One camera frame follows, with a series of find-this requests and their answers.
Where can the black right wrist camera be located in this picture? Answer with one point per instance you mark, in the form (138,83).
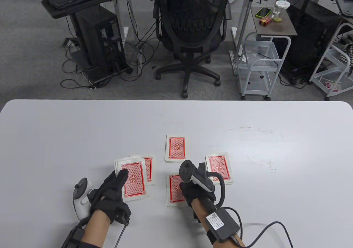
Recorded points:
(197,217)

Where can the black computer tower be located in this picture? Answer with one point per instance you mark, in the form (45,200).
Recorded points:
(96,35)
(309,38)

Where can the black stand base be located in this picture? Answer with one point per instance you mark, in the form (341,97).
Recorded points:
(110,75)

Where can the person's right hand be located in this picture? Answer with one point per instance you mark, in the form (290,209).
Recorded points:
(195,194)

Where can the green-edged smartphone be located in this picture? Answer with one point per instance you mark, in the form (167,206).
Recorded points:
(263,12)

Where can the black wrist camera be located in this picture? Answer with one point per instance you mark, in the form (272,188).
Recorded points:
(122,214)
(197,217)

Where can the person's left forearm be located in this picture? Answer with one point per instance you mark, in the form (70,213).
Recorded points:
(96,227)

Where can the white desk leg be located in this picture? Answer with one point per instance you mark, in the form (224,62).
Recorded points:
(118,18)

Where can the brown side table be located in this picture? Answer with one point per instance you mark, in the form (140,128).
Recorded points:
(286,28)

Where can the black white checkered board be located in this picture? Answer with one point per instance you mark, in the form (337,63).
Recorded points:
(348,56)

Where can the black left forearm sensor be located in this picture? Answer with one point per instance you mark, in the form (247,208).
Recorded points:
(74,238)

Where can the aluminium frame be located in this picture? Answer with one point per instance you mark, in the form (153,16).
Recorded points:
(246,18)

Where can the person's left hand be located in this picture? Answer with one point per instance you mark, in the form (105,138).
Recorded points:
(107,198)

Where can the clear lidded jar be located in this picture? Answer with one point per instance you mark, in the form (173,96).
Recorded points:
(281,10)

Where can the black mesh office chair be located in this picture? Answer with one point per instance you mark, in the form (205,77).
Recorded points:
(193,52)

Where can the small red box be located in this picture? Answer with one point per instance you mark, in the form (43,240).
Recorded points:
(265,21)

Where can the person's right forearm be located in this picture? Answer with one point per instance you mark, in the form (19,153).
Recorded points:
(200,212)

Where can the black white right hand controller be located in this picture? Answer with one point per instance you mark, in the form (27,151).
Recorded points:
(186,170)

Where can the deck of red-backed cards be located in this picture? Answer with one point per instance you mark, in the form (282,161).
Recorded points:
(135,181)

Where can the black wrist sensor box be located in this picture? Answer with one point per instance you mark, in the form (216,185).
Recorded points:
(223,224)

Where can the white metal cart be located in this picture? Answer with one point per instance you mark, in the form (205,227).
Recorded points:
(266,69)
(321,86)

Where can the red white card pack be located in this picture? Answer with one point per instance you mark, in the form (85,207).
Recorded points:
(332,86)

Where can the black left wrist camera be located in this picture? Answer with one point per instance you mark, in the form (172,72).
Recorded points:
(122,214)

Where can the white left hand controller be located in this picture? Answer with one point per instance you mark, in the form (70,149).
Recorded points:
(81,208)

